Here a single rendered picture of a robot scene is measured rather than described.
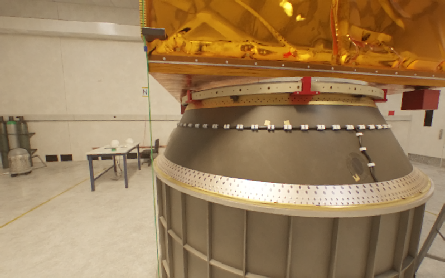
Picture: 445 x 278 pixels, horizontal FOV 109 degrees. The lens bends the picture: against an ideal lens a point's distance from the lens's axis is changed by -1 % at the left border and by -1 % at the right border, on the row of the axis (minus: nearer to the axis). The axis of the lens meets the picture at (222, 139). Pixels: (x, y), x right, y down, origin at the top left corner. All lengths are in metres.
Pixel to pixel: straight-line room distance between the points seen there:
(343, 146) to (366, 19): 0.75
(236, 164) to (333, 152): 0.46
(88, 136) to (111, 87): 1.88
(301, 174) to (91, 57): 7.21
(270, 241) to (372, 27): 1.29
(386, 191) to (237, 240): 0.71
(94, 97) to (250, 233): 6.81
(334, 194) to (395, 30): 1.04
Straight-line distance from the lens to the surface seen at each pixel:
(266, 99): 0.97
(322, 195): 0.85
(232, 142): 0.89
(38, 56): 8.26
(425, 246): 2.49
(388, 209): 1.00
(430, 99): 1.86
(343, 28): 1.26
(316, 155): 0.89
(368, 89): 1.25
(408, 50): 1.55
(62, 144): 7.78
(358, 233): 1.02
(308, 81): 0.97
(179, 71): 0.90
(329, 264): 1.04
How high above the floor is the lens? 1.52
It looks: 7 degrees down
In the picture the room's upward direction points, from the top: straight up
